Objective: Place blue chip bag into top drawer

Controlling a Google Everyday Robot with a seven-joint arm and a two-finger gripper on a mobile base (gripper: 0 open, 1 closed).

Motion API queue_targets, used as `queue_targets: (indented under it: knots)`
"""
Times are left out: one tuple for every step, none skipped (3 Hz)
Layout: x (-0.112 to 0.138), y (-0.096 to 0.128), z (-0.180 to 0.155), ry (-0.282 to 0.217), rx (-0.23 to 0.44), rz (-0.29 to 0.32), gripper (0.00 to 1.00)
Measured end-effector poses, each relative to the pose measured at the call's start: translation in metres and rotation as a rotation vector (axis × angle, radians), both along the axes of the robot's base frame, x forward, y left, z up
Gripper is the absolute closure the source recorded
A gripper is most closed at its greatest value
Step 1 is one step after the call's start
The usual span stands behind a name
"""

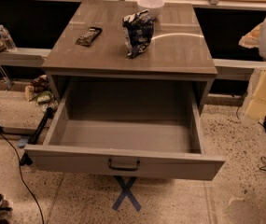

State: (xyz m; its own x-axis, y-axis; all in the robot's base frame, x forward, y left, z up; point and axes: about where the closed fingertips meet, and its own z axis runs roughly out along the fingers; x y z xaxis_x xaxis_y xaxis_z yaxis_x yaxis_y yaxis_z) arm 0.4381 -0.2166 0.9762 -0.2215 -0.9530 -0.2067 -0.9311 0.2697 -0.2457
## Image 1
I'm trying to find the blue chip bag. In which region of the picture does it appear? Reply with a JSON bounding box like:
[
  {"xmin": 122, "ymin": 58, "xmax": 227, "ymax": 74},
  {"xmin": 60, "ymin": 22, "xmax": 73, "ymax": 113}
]
[{"xmin": 122, "ymin": 10, "xmax": 154, "ymax": 59}]

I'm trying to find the open grey top drawer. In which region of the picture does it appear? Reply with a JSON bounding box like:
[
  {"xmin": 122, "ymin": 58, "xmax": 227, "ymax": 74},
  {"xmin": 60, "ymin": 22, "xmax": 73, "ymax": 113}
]
[{"xmin": 25, "ymin": 78, "xmax": 224, "ymax": 180}]

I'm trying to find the grey drawer cabinet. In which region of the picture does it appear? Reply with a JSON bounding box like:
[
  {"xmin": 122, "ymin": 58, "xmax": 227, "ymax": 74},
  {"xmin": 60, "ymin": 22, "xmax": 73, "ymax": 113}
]
[{"xmin": 42, "ymin": 0, "xmax": 217, "ymax": 108}]

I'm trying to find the white bowl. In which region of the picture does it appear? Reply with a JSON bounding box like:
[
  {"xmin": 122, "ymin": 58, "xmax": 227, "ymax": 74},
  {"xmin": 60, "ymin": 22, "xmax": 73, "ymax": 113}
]
[{"xmin": 137, "ymin": 0, "xmax": 164, "ymax": 20}]

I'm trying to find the blue tape cross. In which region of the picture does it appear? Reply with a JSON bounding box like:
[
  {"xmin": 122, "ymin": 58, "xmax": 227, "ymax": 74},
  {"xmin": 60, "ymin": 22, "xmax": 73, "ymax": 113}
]
[{"xmin": 112, "ymin": 175, "xmax": 141, "ymax": 212}]

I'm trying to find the pile of snack packets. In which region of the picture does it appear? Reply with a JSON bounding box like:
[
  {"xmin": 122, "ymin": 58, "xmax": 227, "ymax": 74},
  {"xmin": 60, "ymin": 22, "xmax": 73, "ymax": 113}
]
[{"xmin": 24, "ymin": 75, "xmax": 58, "ymax": 112}]

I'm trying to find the clear plastic water bottle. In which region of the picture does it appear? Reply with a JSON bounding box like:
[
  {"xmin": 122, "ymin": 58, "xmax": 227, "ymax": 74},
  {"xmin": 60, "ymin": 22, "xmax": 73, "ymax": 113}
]
[{"xmin": 0, "ymin": 24, "xmax": 17, "ymax": 51}]

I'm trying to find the black tripod leg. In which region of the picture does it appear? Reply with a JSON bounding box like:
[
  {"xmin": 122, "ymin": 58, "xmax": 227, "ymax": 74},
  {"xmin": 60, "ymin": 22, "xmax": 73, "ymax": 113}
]
[{"xmin": 20, "ymin": 107, "xmax": 54, "ymax": 166}]

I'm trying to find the black drawer handle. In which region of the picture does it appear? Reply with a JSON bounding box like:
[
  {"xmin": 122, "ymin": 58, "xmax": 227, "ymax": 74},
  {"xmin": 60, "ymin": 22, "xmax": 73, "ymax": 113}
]
[{"xmin": 108, "ymin": 159, "xmax": 140, "ymax": 172}]

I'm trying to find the black floor cable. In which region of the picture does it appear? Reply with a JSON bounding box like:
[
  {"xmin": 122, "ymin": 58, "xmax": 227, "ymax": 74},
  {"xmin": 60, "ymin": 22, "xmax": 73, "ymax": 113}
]
[{"xmin": 0, "ymin": 131, "xmax": 46, "ymax": 224}]

